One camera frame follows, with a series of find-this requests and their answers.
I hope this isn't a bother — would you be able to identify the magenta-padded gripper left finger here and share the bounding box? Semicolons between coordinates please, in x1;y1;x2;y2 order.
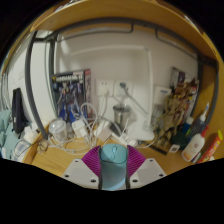
62;144;102;190

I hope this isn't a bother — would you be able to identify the black bag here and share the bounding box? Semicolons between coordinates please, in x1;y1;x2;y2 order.
11;87;27;135

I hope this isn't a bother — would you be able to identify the grey metal frame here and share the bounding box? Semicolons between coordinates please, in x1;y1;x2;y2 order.
24;18;221;141

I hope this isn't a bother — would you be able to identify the clear plastic jar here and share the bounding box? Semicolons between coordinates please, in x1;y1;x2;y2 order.
48;119;68;143

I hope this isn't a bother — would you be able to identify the large white power adapter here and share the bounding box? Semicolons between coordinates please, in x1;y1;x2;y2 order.
94;121;114;143

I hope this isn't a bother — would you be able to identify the small white power adapter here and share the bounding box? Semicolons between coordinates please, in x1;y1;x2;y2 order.
71;119;89;138

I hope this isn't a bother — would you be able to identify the white red-pump lotion bottle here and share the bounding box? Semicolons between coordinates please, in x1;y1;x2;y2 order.
181;124;210;163

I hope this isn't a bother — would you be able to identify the white wall-mounted box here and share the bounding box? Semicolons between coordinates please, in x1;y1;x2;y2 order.
152;86;173;108

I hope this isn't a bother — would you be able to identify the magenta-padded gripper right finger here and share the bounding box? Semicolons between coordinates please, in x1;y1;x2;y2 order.
125;144;167;190

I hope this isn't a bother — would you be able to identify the white cable bundle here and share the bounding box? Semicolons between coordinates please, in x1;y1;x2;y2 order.
46;101;148;156

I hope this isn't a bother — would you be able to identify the light blue computer mouse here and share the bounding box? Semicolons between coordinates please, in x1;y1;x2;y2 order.
98;143;129;191

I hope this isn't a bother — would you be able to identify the teal bedding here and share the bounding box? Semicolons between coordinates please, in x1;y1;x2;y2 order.
0;109;18;158

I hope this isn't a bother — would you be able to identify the dark bottle with white nozzle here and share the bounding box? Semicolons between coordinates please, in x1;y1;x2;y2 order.
189;102;211;138

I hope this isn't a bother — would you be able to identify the colourful wall poster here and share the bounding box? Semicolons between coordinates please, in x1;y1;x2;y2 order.
169;66;198;91

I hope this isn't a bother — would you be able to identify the blue robot model kit box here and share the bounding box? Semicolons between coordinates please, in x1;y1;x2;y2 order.
51;68;93;124

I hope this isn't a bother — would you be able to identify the small white cube clock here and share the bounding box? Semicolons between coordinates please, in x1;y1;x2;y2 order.
168;143;181;154

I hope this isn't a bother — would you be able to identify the dark green round case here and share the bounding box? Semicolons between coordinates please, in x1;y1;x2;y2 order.
171;130;189;149

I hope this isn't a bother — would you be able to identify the white wall socket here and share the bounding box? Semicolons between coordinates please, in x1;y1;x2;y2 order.
114;79;134;98
95;78;114;98

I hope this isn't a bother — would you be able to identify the white power strip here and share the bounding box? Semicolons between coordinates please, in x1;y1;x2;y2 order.
111;131;138;148

